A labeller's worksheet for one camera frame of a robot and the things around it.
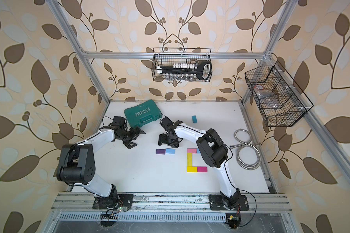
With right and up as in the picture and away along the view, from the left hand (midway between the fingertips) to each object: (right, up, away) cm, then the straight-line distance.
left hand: (139, 135), depth 91 cm
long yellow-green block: (+32, -15, -2) cm, 35 cm away
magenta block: (+39, -20, -6) cm, 44 cm away
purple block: (+14, -10, 0) cm, 17 cm away
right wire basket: (+78, +19, -18) cm, 82 cm away
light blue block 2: (+33, -1, -35) cm, 49 cm away
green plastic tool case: (-2, +14, +16) cm, 22 cm away
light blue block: (+20, -10, 0) cm, 22 cm away
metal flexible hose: (+69, -12, -1) cm, 70 cm away
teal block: (+37, +10, +17) cm, 42 cm away
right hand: (+16, -7, +3) cm, 17 cm away
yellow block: (+33, -19, -6) cm, 39 cm away
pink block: (+34, -10, 0) cm, 35 cm away
